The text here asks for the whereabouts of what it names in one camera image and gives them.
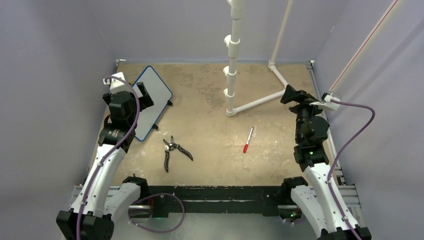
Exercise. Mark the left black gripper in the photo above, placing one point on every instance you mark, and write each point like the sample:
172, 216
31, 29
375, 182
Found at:
145, 101

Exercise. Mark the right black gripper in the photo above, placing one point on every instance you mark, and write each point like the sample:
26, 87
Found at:
291, 94

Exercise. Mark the blue framed whiteboard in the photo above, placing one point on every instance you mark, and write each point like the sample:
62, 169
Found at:
154, 96

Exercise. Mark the white red marker pen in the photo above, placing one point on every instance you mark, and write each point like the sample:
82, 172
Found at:
248, 140

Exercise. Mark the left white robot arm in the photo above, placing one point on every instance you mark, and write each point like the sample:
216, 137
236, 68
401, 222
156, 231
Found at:
92, 215

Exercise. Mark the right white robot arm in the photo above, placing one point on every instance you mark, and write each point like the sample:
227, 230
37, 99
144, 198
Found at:
317, 194

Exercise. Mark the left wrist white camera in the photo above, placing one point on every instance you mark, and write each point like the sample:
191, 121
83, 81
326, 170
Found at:
115, 85

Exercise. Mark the wrist white camera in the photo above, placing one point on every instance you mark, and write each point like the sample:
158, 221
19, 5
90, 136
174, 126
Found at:
115, 85
328, 102

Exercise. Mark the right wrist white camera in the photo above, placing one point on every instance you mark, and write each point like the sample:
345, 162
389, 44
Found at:
328, 102

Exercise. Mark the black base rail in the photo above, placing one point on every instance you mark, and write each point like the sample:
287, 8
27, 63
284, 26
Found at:
268, 201

